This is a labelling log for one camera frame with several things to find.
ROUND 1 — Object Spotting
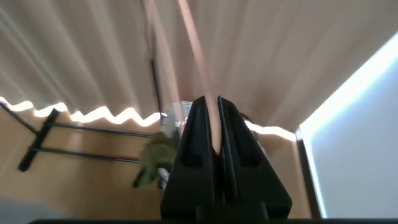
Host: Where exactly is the green garment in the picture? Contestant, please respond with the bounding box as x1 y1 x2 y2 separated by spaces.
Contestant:
132 131 180 189

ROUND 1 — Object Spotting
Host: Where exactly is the white laundry basket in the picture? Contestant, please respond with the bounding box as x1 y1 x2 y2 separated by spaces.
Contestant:
157 100 270 190

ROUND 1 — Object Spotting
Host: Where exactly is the beige curtain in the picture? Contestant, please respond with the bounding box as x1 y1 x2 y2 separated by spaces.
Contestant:
0 0 398 133

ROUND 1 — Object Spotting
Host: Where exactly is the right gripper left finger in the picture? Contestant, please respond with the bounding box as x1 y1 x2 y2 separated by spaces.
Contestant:
160 95 218 218

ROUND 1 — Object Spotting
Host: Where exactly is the pink clothes hanger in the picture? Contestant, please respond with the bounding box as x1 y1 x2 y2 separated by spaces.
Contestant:
142 0 223 156

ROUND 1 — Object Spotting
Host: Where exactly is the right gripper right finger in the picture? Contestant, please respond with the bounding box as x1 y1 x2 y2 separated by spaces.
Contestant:
216 95 293 218

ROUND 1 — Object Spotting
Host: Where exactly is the black clothes rack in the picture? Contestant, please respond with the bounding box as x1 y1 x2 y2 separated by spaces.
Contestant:
0 58 164 173

